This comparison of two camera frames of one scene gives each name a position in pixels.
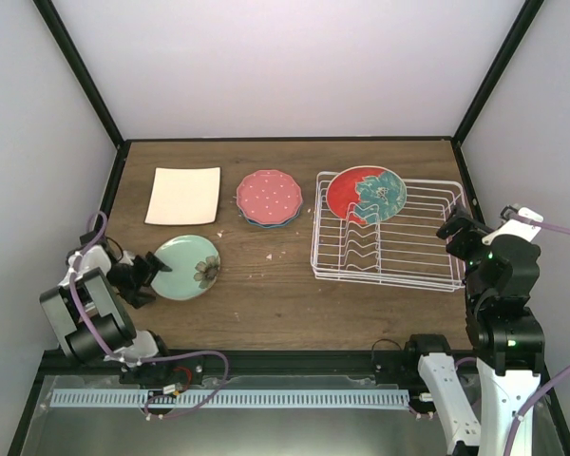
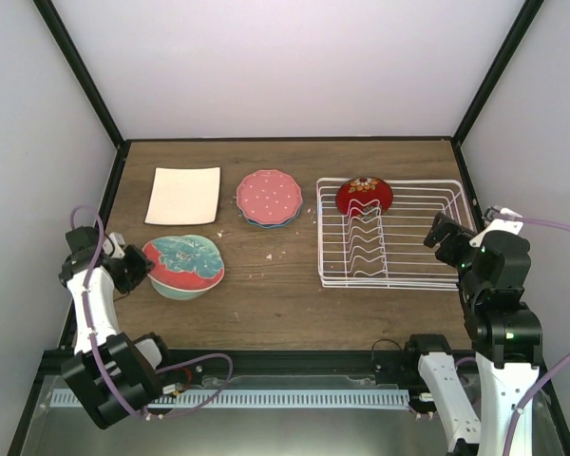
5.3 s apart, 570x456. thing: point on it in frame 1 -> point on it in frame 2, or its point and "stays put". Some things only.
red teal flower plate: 366,195 -> 185,261
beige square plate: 184,196 stays put
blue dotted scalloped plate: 271,225 stays put
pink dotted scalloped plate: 269,197 stays put
